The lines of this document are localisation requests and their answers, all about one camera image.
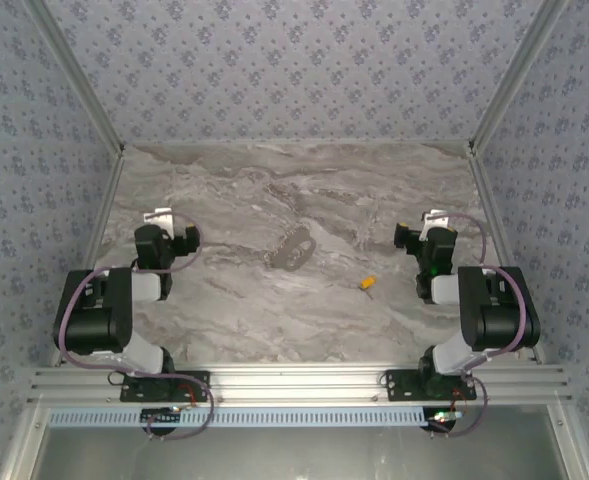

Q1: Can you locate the slotted pale cable duct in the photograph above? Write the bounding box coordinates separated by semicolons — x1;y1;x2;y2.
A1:
47;407;428;429

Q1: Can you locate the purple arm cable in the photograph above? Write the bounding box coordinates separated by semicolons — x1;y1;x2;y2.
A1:
56;212;217;442
431;212;538;441

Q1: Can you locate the grey metal sheet panel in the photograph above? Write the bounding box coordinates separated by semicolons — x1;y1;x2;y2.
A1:
36;427;570;480

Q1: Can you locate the aluminium frame leg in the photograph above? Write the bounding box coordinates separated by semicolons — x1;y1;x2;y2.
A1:
0;403;50;480
546;403;589;480

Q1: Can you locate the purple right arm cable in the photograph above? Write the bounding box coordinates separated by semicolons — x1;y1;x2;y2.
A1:
431;212;538;441

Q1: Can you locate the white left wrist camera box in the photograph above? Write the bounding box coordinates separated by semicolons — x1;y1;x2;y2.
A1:
143;207;176;237

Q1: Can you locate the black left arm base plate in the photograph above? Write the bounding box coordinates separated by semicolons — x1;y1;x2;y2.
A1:
119;369;212;404

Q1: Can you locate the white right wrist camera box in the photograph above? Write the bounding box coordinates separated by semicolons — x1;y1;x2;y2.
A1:
420;209;450;241

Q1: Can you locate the yellow-headed key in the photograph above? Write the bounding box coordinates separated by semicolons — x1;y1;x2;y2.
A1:
356;275;379;301

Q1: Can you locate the grooved aluminium base rail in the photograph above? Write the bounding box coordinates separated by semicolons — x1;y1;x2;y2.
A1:
27;363;574;405

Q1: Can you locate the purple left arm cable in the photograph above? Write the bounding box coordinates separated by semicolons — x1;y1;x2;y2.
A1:
56;212;217;442

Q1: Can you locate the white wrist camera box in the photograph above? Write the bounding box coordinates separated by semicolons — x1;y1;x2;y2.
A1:
143;207;176;237
420;209;450;241

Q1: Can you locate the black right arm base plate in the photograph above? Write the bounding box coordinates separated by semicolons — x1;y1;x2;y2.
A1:
383;368;478;402

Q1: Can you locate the aluminium corner post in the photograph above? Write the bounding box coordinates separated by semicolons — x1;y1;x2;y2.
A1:
466;0;571;157
23;0;126;157

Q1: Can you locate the small black circuit board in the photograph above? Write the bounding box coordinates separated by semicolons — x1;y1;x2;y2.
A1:
422;407;464;435
140;407;184;437

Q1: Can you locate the aluminium side rail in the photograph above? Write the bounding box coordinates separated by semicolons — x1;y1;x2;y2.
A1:
469;149;548;364

